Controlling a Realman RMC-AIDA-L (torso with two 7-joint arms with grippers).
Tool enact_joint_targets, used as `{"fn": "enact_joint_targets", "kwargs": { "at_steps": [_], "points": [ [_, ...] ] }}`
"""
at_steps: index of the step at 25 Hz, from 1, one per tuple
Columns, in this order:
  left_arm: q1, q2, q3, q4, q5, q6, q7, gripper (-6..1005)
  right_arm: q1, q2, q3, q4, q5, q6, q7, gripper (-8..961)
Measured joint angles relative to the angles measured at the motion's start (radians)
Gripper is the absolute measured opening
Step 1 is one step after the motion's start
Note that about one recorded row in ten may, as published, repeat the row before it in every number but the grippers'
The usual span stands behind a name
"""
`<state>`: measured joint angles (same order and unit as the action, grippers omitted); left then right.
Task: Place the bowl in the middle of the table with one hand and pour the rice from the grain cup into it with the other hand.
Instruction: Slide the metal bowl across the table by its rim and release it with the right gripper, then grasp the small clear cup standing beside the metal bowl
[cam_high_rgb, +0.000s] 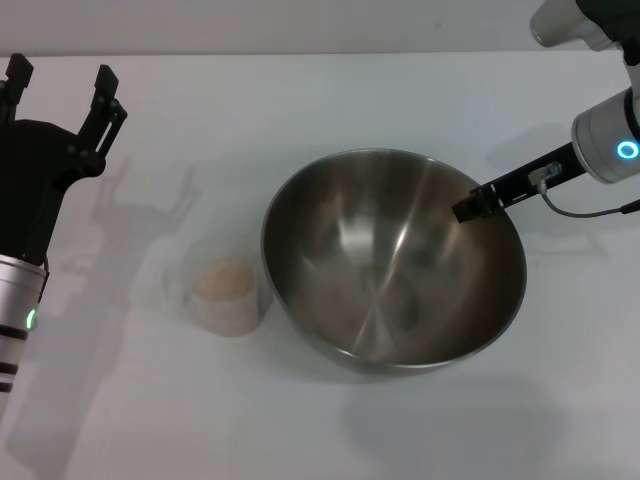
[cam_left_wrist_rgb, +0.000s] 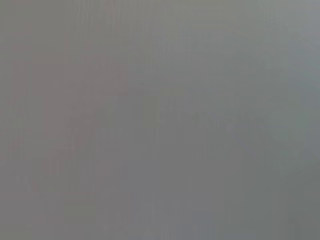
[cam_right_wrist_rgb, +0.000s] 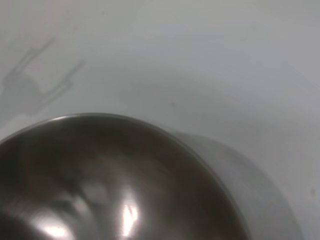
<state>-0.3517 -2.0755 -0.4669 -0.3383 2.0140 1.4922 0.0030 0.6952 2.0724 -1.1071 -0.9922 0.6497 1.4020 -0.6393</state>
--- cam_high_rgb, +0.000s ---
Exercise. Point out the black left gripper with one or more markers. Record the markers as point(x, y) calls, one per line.
point(30, 190)

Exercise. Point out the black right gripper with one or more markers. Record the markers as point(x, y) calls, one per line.
point(520, 185)

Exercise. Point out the stainless steel mixing bowl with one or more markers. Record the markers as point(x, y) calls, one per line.
point(375, 250)

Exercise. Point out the white rice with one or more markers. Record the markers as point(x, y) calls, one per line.
point(222, 280)

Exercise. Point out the clear plastic measuring cup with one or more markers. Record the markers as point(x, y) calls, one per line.
point(225, 320)

